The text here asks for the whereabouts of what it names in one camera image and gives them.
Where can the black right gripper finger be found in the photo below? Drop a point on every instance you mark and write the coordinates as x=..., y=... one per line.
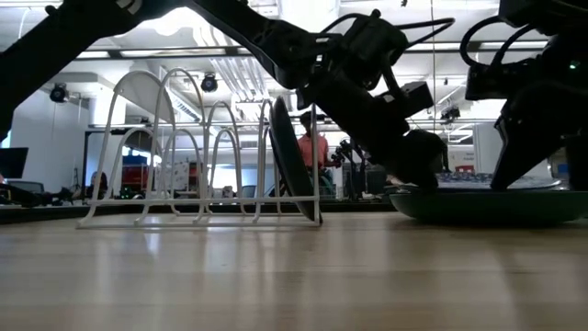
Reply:
x=528, y=147
x=578, y=161

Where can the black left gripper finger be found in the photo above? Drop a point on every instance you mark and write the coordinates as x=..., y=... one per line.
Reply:
x=420, y=156

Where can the dark grey plate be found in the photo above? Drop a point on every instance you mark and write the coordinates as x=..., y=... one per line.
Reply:
x=289, y=156

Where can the large dark green bowl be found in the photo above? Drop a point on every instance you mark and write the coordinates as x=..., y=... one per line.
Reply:
x=482, y=209

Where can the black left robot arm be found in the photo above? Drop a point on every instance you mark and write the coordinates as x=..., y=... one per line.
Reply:
x=46, y=41

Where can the black background robot arm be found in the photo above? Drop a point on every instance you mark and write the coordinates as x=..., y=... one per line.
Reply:
x=349, y=161

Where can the white pillar with cameras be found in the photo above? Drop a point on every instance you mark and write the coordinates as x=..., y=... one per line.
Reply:
x=487, y=147

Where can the person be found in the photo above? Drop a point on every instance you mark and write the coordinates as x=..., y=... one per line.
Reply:
x=97, y=186
x=312, y=151

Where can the ceiling light strip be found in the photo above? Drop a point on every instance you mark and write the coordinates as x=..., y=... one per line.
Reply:
x=510, y=45
x=441, y=46
x=92, y=54

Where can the black monitor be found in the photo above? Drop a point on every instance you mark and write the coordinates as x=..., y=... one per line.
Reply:
x=13, y=162

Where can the black ceiling camera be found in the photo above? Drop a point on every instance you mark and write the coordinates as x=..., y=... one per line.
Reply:
x=209, y=83
x=59, y=93
x=450, y=113

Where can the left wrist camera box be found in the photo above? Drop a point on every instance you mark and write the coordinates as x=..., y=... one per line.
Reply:
x=415, y=97

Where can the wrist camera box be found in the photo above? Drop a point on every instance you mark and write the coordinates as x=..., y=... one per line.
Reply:
x=498, y=80
x=415, y=97

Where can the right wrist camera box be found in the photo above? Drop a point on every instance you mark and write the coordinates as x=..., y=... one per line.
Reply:
x=498, y=80

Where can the black gantry frame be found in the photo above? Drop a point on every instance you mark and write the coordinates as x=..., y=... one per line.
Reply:
x=86, y=161

